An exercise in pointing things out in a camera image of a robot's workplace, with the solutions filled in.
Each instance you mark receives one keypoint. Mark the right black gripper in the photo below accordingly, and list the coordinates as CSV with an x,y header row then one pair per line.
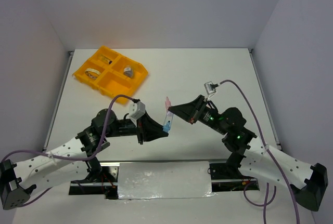
x,y
191,110

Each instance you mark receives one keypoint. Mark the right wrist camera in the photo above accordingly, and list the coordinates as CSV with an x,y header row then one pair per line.
x,y
210,88

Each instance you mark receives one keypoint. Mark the blue highlighter pen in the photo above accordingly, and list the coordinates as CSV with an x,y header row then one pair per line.
x,y
167,122

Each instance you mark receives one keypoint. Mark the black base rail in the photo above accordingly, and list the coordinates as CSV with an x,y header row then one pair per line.
x,y
107,185

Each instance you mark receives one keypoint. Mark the clear tape roll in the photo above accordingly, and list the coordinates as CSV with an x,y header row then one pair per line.
x,y
92,73

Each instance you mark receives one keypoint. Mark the pink highlighter pen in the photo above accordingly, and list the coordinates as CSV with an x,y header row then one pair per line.
x,y
167,104

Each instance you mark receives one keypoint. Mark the silver foil covered plate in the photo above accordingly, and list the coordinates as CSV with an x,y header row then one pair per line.
x,y
169,180

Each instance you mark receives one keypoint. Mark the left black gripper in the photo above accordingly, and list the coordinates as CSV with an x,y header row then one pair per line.
x,y
148,129

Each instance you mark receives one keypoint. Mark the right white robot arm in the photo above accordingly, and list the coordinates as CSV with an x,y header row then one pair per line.
x,y
250,157

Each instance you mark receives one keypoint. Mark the yellow compartment tray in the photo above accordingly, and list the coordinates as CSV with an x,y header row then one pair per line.
x,y
112,81

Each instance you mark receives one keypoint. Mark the jar of paper clips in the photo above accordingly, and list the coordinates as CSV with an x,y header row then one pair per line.
x,y
128,71

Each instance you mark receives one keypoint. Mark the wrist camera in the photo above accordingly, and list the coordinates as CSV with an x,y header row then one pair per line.
x,y
136,111
210,88

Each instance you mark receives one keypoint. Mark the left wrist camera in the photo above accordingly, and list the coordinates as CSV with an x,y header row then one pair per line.
x,y
136,111

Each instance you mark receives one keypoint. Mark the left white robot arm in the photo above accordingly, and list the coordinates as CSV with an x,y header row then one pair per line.
x,y
72,161

